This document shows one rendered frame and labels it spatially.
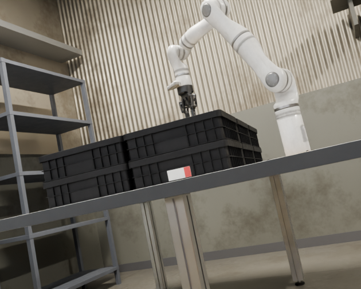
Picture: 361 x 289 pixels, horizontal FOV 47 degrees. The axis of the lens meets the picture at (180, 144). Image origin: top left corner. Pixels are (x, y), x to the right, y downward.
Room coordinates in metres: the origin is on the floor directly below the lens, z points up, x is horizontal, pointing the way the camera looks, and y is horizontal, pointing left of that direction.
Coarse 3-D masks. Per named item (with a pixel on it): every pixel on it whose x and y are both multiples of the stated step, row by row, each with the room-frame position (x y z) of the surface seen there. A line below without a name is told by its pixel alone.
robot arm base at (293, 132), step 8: (280, 112) 1.51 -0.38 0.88; (288, 112) 1.49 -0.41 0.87; (296, 112) 1.50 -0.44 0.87; (280, 120) 1.51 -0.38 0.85; (288, 120) 1.50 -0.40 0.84; (296, 120) 1.49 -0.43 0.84; (280, 128) 1.53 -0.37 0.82; (288, 128) 1.50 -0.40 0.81; (296, 128) 1.49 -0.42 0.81; (304, 128) 1.50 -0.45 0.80; (288, 136) 1.50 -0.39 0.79; (296, 136) 1.49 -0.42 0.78; (304, 136) 1.50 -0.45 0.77; (288, 144) 1.51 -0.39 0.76; (296, 144) 1.50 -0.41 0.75; (304, 144) 1.50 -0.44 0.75; (288, 152) 1.52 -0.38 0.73; (296, 152) 1.50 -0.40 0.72
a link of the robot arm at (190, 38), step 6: (222, 0) 1.63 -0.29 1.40; (228, 6) 1.63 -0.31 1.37; (228, 12) 1.64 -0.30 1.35; (198, 24) 1.74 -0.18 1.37; (204, 24) 1.73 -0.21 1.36; (192, 30) 1.75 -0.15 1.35; (198, 30) 1.74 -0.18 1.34; (204, 30) 1.74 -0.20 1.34; (186, 36) 1.78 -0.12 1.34; (192, 36) 1.76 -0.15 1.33; (198, 36) 1.76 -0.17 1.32; (186, 42) 1.79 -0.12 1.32; (192, 42) 1.79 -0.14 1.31
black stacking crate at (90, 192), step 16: (80, 176) 1.64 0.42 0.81; (96, 176) 1.62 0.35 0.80; (112, 176) 1.61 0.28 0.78; (128, 176) 1.60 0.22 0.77; (48, 192) 1.70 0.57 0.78; (64, 192) 1.68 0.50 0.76; (80, 192) 1.65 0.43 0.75; (96, 192) 1.63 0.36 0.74; (112, 192) 1.61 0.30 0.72; (48, 208) 1.70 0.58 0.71
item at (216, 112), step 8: (208, 112) 1.47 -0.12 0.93; (216, 112) 1.46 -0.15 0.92; (224, 112) 1.52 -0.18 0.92; (176, 120) 1.50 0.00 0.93; (184, 120) 1.50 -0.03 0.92; (192, 120) 1.49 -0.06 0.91; (200, 120) 1.48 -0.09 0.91; (232, 120) 1.64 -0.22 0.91; (152, 128) 1.54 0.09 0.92; (160, 128) 1.53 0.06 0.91; (168, 128) 1.52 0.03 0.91; (128, 136) 1.57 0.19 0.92; (136, 136) 1.56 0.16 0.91
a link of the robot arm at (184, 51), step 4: (180, 40) 1.81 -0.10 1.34; (180, 44) 1.82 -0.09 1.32; (184, 44) 1.81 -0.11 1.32; (180, 48) 1.87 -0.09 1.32; (184, 48) 1.82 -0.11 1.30; (188, 48) 1.82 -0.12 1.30; (180, 52) 1.87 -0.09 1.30; (184, 52) 1.88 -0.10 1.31; (188, 52) 1.87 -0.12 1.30; (180, 56) 1.88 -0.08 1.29; (184, 56) 1.89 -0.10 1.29; (188, 56) 1.90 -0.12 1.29
